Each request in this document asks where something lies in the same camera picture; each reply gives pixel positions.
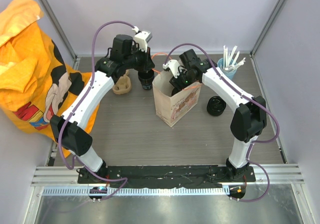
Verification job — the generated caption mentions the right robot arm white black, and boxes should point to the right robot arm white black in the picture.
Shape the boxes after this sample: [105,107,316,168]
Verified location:
[162,49,267,181]

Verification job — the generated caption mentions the paper bag with orange handles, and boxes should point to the paper bag with orange handles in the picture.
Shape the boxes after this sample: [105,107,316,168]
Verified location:
[152,70,202,127]

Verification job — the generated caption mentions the black cup with lid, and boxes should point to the black cup with lid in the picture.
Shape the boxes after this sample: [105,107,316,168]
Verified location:
[206,96,227,117]

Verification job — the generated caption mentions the black coffee cup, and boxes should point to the black coffee cup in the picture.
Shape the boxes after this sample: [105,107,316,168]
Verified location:
[138,70,155,90]

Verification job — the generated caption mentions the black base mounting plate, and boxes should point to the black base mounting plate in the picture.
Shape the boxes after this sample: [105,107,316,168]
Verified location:
[77,165,256,188]

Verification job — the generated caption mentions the slotted cable duct rail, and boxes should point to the slotted cable duct rail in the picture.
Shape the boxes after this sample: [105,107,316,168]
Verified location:
[42,185,230,196]

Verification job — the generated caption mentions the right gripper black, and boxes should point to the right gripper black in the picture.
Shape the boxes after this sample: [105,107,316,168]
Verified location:
[170,67,198,96]

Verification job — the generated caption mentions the orange cartoon cloth bag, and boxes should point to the orange cartoon cloth bag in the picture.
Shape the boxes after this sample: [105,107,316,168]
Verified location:
[0,0,103,159]

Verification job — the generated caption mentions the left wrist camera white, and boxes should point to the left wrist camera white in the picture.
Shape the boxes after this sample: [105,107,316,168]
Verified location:
[133,31,153,52]

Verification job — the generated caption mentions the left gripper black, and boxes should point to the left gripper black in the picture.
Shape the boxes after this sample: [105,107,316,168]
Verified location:
[123,45,155,73]

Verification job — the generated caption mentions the light blue straw tin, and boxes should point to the light blue straw tin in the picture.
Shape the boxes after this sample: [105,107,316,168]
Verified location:
[217,58,237,80]

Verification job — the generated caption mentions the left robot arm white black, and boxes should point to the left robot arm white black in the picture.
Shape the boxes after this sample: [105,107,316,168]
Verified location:
[50,31,155,183]

